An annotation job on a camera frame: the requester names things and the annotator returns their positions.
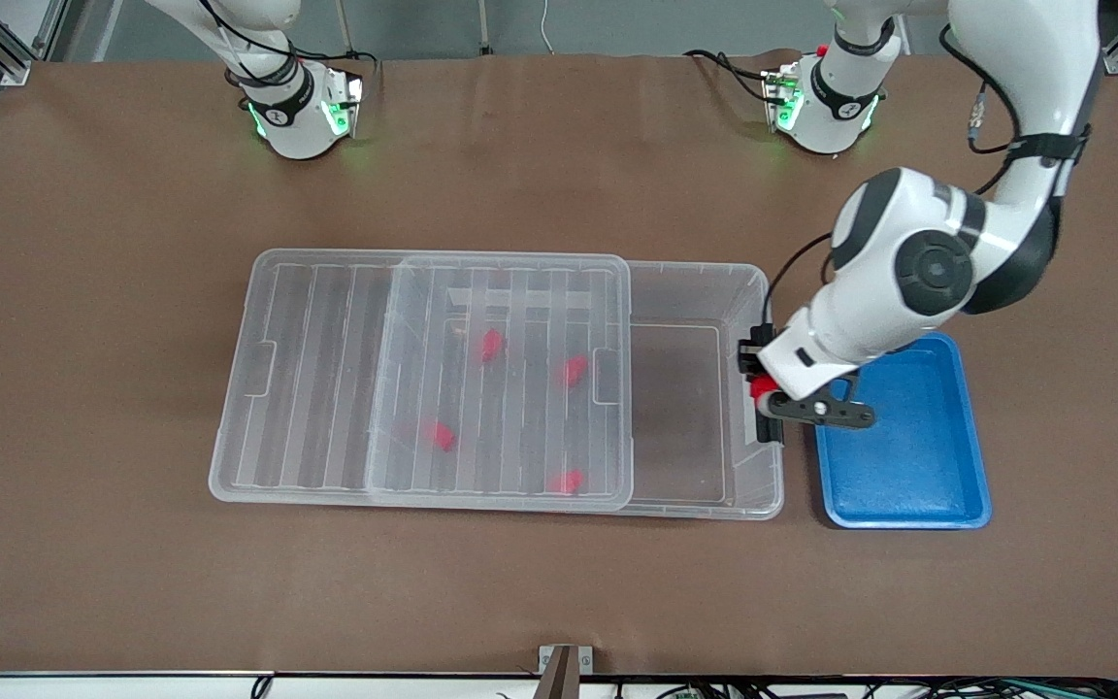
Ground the clear plastic storage box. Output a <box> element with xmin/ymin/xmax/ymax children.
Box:
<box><xmin>367</xmin><ymin>254</ymin><xmax>785</xmax><ymax>521</ymax></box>

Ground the metal bracket with brown post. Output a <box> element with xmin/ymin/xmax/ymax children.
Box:
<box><xmin>538</xmin><ymin>645</ymin><xmax>594</xmax><ymax>699</ymax></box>

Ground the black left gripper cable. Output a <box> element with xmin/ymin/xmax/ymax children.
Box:
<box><xmin>763</xmin><ymin>24</ymin><xmax>1026</xmax><ymax>333</ymax></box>

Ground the blue plastic tray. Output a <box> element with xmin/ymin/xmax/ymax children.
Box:
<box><xmin>805</xmin><ymin>330</ymin><xmax>993</xmax><ymax>531</ymax></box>

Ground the brown paper table cover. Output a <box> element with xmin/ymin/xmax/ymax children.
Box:
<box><xmin>0</xmin><ymin>53</ymin><xmax>1118</xmax><ymax>678</ymax></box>

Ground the white table edge rail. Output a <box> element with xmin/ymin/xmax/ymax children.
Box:
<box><xmin>0</xmin><ymin>670</ymin><xmax>1118</xmax><ymax>699</ymax></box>

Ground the clear plastic box lid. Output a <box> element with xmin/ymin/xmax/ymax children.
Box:
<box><xmin>208</xmin><ymin>249</ymin><xmax>636</xmax><ymax>513</ymax></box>

